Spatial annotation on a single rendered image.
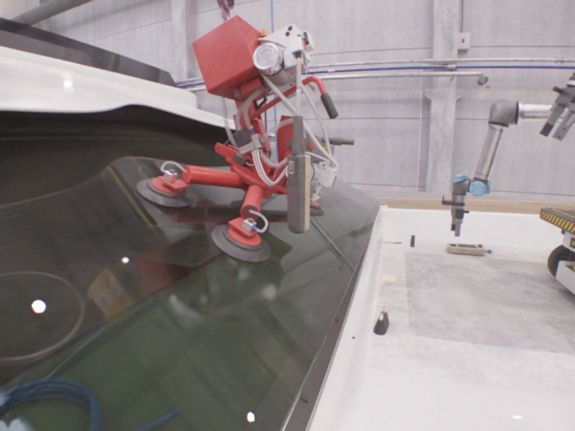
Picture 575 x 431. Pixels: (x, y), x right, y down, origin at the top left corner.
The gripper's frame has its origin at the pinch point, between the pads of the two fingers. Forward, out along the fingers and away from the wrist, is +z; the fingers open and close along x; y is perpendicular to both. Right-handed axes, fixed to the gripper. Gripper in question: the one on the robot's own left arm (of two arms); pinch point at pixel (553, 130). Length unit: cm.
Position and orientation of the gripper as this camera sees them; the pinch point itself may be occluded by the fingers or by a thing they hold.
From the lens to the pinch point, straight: 116.7
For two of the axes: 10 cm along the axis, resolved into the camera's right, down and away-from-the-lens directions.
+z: -3.0, 8.3, 4.7
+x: -4.4, 3.1, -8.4
